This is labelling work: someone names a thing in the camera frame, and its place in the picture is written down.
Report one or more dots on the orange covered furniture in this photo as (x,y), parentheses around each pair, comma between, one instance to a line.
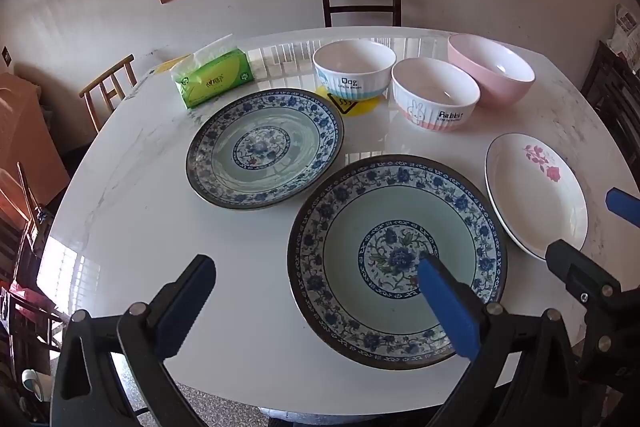
(26,140)

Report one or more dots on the white plate pink flowers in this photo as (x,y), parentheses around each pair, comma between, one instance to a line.
(535,194)

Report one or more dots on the yellow round warning sticker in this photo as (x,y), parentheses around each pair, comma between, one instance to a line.
(350,108)

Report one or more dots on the large pink bowl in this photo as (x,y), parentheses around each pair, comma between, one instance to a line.
(503,76)

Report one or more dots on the white bowl dog print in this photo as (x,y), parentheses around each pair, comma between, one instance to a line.
(354,69)

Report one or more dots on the dark wooden side chair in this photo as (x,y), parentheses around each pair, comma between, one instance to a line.
(35,305)

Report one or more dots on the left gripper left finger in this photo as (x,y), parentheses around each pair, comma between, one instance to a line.
(151,333)

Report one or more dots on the light wooden chair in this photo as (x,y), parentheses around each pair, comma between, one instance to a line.
(109,87)

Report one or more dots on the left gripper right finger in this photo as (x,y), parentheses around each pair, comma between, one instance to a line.
(484,340)

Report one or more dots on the dark chairs at right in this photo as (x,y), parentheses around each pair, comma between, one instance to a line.
(612,90)

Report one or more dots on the small blue floral plate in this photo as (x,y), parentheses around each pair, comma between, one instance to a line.
(264,148)

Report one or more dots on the green tissue pack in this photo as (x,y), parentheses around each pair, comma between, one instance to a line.
(211,71)

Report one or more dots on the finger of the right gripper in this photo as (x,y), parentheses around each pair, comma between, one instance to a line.
(583,278)
(623,205)

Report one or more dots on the white bowl rabbit print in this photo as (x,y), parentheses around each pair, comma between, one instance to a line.
(433,94)

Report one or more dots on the large blue floral plate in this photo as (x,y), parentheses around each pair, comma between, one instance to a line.
(356,246)

